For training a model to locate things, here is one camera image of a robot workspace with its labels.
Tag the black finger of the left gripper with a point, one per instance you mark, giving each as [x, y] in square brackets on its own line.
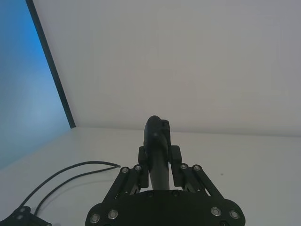
[22, 217]

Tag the blue panel with dark edge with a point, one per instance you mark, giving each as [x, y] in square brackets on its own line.
[21, 82]

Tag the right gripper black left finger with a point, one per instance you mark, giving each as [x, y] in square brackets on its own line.
[127, 181]

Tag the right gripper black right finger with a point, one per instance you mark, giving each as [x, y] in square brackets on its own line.
[195, 179]

